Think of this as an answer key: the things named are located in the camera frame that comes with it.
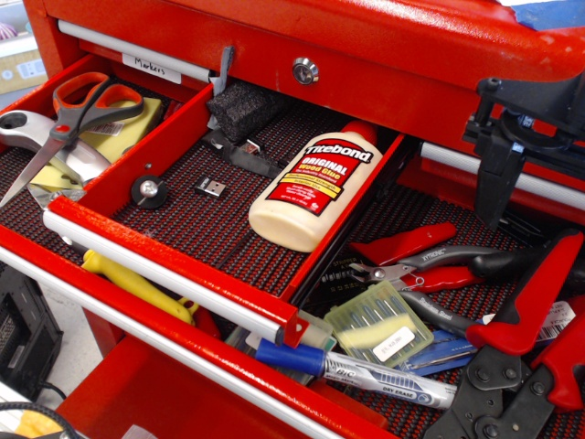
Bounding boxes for grey Xytronic pliers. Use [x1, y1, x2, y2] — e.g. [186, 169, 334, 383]
[397, 245, 508, 337]

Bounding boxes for black folded tape piece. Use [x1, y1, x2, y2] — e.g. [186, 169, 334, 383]
[201, 129, 282, 179]

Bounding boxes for black knob with screw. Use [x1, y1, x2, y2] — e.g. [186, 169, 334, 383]
[131, 175, 168, 209]

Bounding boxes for red tool chest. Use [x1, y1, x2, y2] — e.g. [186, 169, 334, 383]
[1, 1, 584, 438]

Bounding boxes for black foam block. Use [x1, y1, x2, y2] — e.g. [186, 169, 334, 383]
[207, 81, 290, 143]

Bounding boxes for Titebond wood glue bottle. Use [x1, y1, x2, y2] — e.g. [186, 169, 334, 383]
[249, 120, 382, 252]

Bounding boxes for clear drill bit case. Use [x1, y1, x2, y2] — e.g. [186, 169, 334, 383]
[324, 281, 434, 368]

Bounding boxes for blue BIC dry erase marker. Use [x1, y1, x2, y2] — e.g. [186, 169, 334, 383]
[255, 338, 457, 410]

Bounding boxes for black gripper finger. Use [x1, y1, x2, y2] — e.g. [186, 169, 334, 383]
[474, 134, 525, 230]

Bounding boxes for blue blade package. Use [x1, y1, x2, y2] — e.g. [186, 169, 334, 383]
[396, 330, 476, 376]

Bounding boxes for yellow sponge block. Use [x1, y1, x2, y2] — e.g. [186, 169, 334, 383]
[32, 98, 162, 189]

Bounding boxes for small black USB dongle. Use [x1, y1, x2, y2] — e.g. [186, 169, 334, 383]
[195, 177, 226, 198]

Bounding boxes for black electronic box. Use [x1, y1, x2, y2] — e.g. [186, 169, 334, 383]
[1, 263, 63, 401]

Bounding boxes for round silver drawer lock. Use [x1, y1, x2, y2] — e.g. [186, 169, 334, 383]
[292, 57, 320, 86]

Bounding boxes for white Markers label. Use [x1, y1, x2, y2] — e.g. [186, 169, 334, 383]
[122, 53, 182, 84]

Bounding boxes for orange grey handled scissors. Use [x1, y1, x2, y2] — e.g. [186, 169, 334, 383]
[1, 72, 144, 206]

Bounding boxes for red middle drawer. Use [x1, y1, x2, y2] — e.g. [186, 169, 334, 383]
[45, 88, 396, 332]

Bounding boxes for yellow handled tool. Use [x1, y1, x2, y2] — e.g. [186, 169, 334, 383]
[81, 250, 195, 326]

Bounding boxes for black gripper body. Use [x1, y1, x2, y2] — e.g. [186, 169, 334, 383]
[463, 73, 584, 154]

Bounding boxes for red handled flush cutters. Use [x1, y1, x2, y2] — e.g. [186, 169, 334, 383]
[350, 222, 456, 291]

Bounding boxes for red black crimping tool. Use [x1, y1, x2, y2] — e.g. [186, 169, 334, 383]
[424, 229, 584, 438]

